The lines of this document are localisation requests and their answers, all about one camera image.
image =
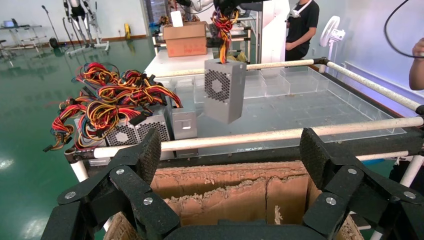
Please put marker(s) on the grey power supply plain side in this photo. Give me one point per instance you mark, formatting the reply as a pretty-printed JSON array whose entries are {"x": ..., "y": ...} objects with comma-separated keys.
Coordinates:
[{"x": 184, "y": 122}]

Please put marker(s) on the humanoid robot on stand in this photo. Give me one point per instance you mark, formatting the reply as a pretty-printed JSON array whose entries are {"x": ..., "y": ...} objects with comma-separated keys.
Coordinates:
[{"x": 78, "y": 11}]

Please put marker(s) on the black stand pole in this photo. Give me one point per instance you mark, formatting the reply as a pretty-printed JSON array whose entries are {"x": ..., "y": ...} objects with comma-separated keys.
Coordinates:
[{"x": 54, "y": 43}]

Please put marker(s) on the white standing fan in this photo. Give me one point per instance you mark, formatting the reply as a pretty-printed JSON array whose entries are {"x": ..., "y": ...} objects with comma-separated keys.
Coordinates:
[{"x": 331, "y": 31}]

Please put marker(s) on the black monitor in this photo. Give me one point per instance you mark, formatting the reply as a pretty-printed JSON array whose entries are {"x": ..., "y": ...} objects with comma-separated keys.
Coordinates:
[{"x": 251, "y": 6}]

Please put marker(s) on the pipe rack cart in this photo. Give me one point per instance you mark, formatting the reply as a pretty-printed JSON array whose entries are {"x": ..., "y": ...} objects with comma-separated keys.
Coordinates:
[{"x": 240, "y": 39}]

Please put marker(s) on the grey power supply hexagon mesh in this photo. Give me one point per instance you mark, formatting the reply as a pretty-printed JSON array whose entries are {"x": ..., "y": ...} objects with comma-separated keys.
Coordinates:
[
  {"x": 154, "y": 127},
  {"x": 121, "y": 136}
]

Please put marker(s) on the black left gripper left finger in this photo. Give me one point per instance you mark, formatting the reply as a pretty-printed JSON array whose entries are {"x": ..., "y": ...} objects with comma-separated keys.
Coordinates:
[{"x": 132, "y": 185}]

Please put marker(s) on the worn cardboard box with dividers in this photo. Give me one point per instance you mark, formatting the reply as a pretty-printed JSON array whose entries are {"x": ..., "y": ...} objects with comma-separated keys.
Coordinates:
[{"x": 232, "y": 198}]

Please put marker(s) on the white cabinet column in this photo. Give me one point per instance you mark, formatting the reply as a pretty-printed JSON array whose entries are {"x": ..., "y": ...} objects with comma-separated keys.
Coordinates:
[{"x": 273, "y": 33}]

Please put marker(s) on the white table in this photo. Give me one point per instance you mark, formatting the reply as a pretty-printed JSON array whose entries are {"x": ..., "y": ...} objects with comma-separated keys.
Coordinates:
[{"x": 172, "y": 64}]

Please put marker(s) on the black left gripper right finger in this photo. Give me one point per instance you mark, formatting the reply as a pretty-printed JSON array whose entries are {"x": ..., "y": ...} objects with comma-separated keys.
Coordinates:
[{"x": 344, "y": 185}]

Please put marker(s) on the person right forearm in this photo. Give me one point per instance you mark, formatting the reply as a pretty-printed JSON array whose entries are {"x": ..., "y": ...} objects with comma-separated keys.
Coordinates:
[{"x": 418, "y": 73}]

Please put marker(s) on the white flat panel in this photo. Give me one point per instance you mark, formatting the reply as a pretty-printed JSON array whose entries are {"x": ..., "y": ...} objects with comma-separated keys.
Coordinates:
[{"x": 177, "y": 19}]

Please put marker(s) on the grey metal desk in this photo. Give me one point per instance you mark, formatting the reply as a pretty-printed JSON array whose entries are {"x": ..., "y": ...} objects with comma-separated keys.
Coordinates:
[{"x": 20, "y": 28}]

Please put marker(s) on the closed brown cardboard box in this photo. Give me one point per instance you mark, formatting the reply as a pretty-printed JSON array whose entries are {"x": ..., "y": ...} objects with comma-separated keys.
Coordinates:
[{"x": 185, "y": 39}]

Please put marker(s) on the person in black shirt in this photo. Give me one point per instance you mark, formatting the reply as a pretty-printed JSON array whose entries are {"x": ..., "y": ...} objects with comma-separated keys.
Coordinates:
[{"x": 303, "y": 23}]

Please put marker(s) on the clear acrylic divided tray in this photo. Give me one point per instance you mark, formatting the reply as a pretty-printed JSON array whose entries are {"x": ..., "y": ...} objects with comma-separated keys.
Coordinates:
[{"x": 298, "y": 109}]

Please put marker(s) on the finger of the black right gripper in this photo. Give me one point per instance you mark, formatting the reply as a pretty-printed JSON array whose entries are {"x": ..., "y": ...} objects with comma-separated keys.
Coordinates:
[{"x": 225, "y": 3}]

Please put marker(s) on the yellow floor object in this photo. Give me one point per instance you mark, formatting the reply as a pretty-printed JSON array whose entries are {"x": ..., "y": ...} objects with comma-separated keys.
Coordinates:
[{"x": 127, "y": 31}]

